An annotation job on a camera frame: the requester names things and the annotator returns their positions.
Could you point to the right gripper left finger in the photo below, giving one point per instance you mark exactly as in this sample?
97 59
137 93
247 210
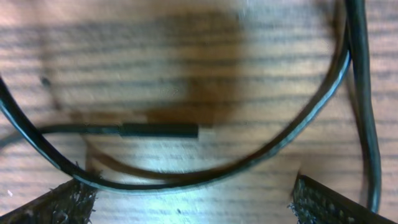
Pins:
69 203

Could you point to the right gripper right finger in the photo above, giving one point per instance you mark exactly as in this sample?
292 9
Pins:
314 203

